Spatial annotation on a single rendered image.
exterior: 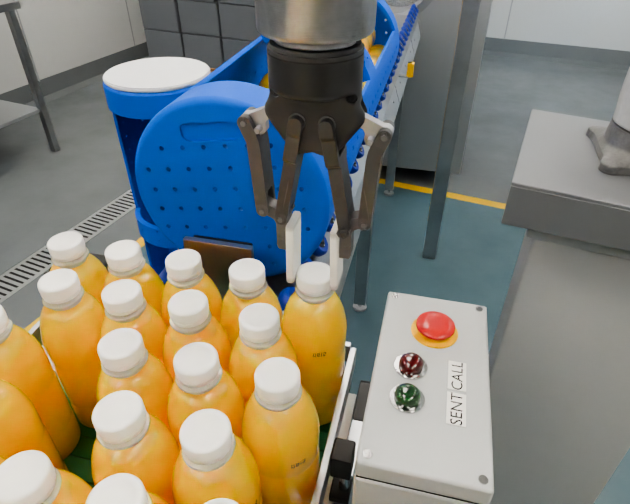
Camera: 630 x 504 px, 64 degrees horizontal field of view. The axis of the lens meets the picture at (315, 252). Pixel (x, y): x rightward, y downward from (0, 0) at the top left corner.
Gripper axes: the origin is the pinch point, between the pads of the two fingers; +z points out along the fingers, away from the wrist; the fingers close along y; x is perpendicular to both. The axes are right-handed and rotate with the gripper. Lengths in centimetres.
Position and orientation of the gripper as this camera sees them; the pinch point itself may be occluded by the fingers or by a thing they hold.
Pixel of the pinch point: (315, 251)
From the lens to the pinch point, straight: 50.3
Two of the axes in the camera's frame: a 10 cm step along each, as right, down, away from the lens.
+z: 0.0, 8.0, 6.0
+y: -9.7, -1.5, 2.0
